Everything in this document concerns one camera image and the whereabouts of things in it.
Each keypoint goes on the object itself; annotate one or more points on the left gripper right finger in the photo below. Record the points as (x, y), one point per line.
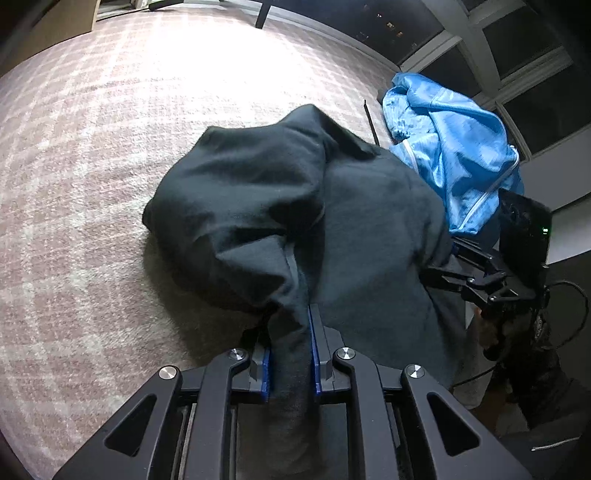
(329, 381)

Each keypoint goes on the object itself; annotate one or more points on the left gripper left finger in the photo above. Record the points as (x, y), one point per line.
(251, 380)

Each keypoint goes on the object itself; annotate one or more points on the black elastic-waist pants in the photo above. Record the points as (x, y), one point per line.
(270, 220)

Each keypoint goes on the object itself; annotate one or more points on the blue zip jacket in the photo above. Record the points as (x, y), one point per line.
(460, 149)

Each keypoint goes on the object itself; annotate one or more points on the pink plaid rug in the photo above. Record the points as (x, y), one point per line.
(88, 129)

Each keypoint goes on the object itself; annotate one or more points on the large wooden board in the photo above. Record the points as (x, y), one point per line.
(49, 23)

